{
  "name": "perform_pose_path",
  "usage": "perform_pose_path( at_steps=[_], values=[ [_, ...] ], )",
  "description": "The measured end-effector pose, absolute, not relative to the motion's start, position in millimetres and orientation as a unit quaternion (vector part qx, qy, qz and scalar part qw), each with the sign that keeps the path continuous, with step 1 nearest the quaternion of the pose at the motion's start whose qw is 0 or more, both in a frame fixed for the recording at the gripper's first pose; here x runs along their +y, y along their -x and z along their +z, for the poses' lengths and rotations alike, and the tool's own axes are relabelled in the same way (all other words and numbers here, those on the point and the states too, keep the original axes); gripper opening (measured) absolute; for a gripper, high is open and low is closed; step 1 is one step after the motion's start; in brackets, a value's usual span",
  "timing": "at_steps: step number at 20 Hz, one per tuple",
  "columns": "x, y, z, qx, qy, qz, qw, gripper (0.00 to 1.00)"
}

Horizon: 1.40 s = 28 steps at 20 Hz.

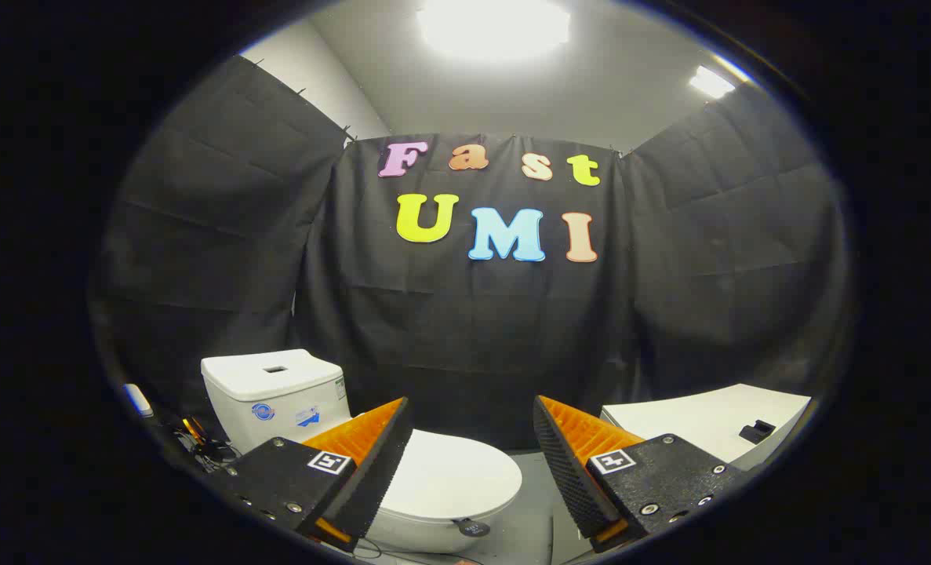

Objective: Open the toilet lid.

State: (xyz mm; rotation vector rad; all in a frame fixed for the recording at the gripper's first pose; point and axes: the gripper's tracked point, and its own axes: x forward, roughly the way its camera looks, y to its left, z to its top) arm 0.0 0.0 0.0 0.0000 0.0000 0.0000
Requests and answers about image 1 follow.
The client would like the white drawer cabinet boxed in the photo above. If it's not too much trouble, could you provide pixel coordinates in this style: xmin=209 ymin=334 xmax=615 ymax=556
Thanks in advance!
xmin=600 ymin=384 xmax=813 ymax=472

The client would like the white toilet lid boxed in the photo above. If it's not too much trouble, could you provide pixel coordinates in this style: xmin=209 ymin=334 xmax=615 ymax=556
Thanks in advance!
xmin=369 ymin=429 xmax=523 ymax=538

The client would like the black backdrop cloth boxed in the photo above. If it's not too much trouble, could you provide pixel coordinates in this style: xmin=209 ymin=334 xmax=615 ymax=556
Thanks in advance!
xmin=93 ymin=55 xmax=854 ymax=454

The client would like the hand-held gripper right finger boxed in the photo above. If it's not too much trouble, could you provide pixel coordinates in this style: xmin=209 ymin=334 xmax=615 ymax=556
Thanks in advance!
xmin=533 ymin=395 xmax=752 ymax=554

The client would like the bundle of black cables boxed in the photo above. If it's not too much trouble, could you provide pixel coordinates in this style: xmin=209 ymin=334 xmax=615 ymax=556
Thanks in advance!
xmin=173 ymin=416 xmax=240 ymax=473

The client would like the white ceramic toilet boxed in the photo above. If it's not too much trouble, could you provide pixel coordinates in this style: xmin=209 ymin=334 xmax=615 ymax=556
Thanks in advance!
xmin=201 ymin=349 xmax=523 ymax=555

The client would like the small ceiling light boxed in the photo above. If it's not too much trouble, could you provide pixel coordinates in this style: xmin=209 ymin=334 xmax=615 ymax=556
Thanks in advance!
xmin=689 ymin=65 xmax=737 ymax=100

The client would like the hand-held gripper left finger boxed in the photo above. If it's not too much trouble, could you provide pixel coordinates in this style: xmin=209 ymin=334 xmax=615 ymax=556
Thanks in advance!
xmin=226 ymin=396 xmax=415 ymax=551

